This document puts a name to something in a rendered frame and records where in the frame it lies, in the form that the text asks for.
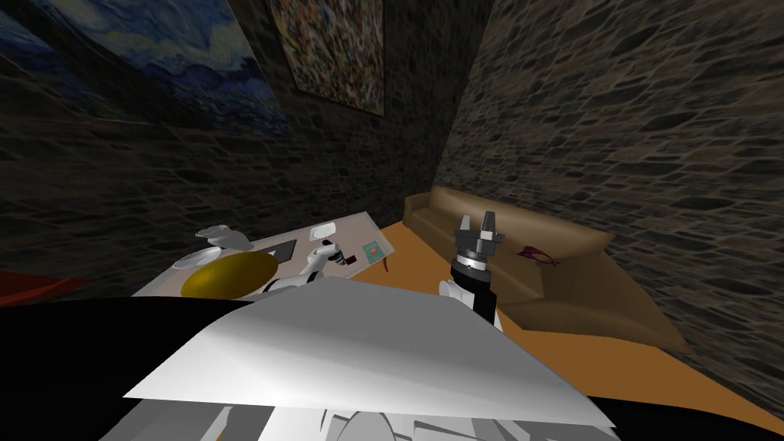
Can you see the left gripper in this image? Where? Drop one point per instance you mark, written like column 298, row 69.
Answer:
column 345, row 258

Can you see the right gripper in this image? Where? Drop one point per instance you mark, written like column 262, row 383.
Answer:
column 479, row 242

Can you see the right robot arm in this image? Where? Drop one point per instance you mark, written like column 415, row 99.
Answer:
column 474, row 288

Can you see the pale grey table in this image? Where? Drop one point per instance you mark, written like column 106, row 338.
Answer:
column 352, row 236

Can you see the teal book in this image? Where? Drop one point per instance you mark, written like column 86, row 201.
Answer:
column 373, row 252

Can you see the white bowl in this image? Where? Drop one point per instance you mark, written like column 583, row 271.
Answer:
column 323, row 232

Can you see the black flat book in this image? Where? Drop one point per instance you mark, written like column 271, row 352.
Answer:
column 280, row 250

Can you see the purple cloth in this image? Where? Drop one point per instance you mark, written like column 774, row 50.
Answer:
column 539, row 255

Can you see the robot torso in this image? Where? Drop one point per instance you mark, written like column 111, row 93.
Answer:
column 367, row 355

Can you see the brown sofa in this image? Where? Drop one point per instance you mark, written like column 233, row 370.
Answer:
column 569, row 288

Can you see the yellow bowl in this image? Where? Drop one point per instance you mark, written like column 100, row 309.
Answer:
column 229, row 275

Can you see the pale grey crumpled cloth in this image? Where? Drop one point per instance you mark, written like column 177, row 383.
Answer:
column 225, row 237

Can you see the white plate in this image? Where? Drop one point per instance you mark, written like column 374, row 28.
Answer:
column 196, row 258

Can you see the colourful speckled painting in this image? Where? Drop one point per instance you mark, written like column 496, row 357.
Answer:
column 334, row 49

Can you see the blue swirly painting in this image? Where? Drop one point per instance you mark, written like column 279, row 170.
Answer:
column 171, row 67

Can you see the red flat shape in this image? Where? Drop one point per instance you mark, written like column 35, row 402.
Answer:
column 37, row 286

